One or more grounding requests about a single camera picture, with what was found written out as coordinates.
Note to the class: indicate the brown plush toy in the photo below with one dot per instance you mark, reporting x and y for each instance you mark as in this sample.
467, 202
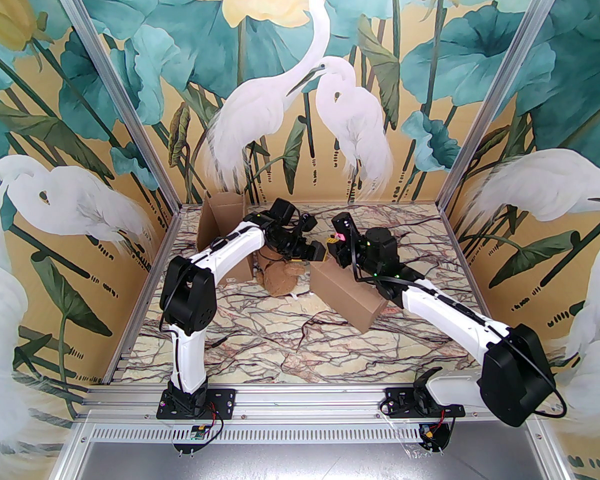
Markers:
280, 280

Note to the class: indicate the short taped cardboard box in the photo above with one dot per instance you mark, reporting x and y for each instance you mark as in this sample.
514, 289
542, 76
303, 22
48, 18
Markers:
350, 298

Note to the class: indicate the long taped cardboard box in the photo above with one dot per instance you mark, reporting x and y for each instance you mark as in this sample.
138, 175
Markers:
225, 208

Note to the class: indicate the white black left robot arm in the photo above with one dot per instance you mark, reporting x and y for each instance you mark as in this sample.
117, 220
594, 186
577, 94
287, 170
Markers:
230, 253

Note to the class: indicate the yellow power connector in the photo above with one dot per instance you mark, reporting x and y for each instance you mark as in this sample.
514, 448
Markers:
431, 434

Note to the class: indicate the perforated metal tray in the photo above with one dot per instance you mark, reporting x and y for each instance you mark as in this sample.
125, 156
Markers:
305, 463

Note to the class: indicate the small green circuit board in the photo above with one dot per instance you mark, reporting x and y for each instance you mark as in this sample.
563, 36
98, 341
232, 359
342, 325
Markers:
198, 433

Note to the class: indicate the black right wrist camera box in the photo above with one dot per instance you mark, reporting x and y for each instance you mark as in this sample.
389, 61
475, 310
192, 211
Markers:
342, 224

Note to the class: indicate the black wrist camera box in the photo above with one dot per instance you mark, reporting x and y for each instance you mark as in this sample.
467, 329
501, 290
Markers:
308, 221
342, 224

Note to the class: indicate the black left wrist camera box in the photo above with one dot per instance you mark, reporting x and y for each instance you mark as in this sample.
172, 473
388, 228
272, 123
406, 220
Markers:
308, 221

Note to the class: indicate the aluminium side rail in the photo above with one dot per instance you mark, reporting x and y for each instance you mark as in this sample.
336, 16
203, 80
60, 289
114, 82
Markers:
153, 270
466, 268

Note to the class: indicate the aluminium cross rail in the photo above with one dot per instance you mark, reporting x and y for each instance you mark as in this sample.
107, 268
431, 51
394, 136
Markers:
305, 403

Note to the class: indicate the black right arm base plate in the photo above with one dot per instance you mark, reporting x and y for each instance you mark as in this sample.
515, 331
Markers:
397, 400

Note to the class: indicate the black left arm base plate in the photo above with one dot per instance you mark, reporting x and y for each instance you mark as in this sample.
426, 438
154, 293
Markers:
220, 400

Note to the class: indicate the aluminium corner post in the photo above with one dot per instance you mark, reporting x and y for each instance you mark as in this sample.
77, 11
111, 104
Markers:
115, 85
501, 88

